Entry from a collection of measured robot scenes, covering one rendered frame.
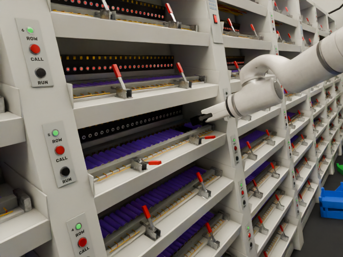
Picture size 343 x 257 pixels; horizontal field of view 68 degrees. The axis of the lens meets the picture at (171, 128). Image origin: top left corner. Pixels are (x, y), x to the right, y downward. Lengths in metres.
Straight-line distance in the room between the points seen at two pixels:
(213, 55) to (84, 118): 0.60
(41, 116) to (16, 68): 0.09
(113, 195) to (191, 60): 0.65
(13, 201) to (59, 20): 0.36
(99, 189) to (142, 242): 0.21
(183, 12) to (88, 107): 0.65
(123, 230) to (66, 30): 0.50
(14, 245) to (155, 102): 0.45
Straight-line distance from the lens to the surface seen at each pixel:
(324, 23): 3.75
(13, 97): 0.53
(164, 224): 0.79
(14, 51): 0.54
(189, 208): 0.87
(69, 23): 0.61
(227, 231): 1.10
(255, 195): 1.35
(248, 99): 0.84
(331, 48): 0.67
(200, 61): 1.04
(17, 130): 0.52
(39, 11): 0.58
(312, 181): 2.51
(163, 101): 0.74
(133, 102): 0.66
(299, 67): 0.71
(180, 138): 0.85
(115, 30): 0.68
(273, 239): 1.73
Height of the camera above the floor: 1.11
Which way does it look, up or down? 7 degrees down
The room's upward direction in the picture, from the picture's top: 11 degrees counter-clockwise
